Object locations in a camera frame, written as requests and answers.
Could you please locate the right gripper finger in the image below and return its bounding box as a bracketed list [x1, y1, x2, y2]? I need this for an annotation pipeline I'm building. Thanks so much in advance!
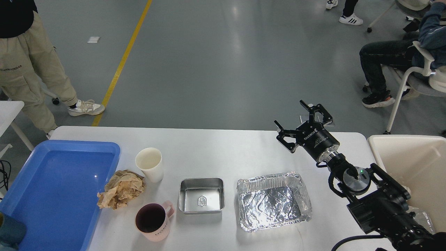
[300, 100, 333, 127]
[274, 120, 303, 153]

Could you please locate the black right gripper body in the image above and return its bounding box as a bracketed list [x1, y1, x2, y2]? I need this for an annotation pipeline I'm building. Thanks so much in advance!
[296, 121, 340, 162]

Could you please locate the steel rectangular container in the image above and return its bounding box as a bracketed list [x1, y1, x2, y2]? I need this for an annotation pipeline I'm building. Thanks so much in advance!
[178, 177, 225, 214]

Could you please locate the pink mug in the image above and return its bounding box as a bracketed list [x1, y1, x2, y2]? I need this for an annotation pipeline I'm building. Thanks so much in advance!
[135, 200, 175, 242]

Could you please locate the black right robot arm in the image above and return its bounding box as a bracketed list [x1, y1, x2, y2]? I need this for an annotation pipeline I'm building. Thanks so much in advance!
[275, 100, 445, 251]

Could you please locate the aluminium foil tray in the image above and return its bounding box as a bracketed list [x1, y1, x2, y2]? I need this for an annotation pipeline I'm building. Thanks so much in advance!
[236, 172, 313, 232]

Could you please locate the beige plastic bin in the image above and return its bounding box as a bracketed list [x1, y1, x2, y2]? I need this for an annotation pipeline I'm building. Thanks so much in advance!
[368, 135, 446, 232]

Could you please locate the person with white sneakers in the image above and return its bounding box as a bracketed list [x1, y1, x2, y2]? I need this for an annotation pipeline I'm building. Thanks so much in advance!
[339, 0, 363, 26]

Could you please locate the white office chair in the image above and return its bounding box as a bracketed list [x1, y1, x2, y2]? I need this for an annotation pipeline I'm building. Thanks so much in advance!
[383, 41, 446, 135]

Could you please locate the white paper cup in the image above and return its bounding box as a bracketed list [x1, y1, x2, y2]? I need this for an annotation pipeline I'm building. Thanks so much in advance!
[135, 147, 164, 183]

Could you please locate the crumpled brown paper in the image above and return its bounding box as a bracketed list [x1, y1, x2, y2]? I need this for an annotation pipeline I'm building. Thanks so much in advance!
[97, 169, 146, 210]

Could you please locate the blue plastic tray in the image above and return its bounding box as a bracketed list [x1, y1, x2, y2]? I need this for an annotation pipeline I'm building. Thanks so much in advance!
[1, 140, 121, 251]

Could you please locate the person in beige trousers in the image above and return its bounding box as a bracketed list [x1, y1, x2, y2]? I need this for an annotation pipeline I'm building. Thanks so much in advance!
[0, 0, 105, 138]

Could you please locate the white side table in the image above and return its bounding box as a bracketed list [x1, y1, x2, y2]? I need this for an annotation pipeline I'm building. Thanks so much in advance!
[0, 100, 34, 153]

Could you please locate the dark teal object corner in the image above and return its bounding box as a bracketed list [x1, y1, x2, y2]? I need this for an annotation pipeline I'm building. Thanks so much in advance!
[0, 213, 27, 251]

